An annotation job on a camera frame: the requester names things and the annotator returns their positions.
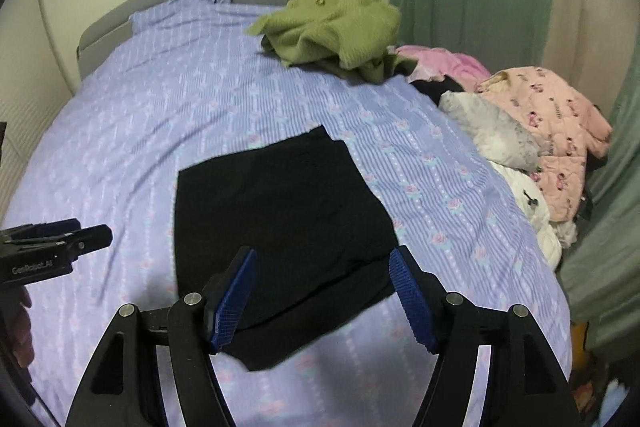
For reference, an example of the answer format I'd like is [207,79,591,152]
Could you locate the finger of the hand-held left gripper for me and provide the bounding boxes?
[0,219,82,242]
[50,224,113,258]

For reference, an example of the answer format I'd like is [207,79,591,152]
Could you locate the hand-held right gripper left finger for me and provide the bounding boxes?
[65,246,258,427]

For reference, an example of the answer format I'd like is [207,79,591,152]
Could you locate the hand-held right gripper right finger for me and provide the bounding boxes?
[389,246,586,427]

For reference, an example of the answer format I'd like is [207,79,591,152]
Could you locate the black pants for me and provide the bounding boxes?
[172,125,399,372]

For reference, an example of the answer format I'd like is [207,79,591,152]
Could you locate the person's left hand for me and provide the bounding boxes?
[7,287,33,355]

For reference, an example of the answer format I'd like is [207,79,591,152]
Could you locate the white louvered wardrobe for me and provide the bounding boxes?
[0,0,81,208]

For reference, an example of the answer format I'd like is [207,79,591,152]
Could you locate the bed with purple duvet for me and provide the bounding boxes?
[0,0,573,427]

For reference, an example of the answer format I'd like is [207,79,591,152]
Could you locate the white clothing pile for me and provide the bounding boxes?
[492,162,579,269]

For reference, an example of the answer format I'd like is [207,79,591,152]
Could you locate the white grey fluffy garment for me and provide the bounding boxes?
[439,91,552,171]

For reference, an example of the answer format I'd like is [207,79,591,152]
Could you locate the black garment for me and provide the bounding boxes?
[409,77,467,106]

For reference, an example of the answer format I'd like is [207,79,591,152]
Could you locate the light blue cloth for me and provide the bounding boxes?
[597,379,628,425]

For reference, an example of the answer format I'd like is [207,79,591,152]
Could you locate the pink printed quilted jacket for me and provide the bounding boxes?
[474,67,614,224]

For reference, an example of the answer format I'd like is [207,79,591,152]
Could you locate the pink fleece garment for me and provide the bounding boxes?
[395,45,494,84]

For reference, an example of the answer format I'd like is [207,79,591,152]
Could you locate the green knit sweater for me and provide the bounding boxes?
[248,0,419,84]

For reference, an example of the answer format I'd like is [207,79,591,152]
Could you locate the cream curtain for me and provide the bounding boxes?
[540,0,640,108]

